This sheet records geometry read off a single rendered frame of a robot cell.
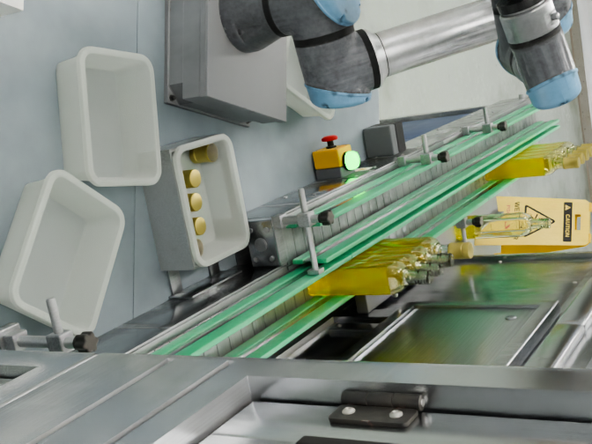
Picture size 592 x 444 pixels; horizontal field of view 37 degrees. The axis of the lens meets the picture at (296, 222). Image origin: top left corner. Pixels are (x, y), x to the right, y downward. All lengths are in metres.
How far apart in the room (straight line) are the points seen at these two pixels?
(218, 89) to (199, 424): 1.08
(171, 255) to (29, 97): 0.39
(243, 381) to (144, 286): 0.94
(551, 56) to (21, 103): 0.80
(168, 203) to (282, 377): 0.95
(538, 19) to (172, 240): 0.74
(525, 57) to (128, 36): 0.72
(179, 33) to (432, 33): 0.47
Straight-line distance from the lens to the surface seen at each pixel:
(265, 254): 1.72
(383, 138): 2.30
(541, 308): 1.81
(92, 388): 0.74
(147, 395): 0.69
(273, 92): 1.80
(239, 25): 1.67
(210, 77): 1.63
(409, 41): 1.68
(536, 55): 1.29
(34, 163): 1.44
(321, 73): 1.63
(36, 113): 1.45
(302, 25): 1.62
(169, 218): 1.59
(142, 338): 1.44
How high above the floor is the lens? 1.83
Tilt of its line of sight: 32 degrees down
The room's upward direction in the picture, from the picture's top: 86 degrees clockwise
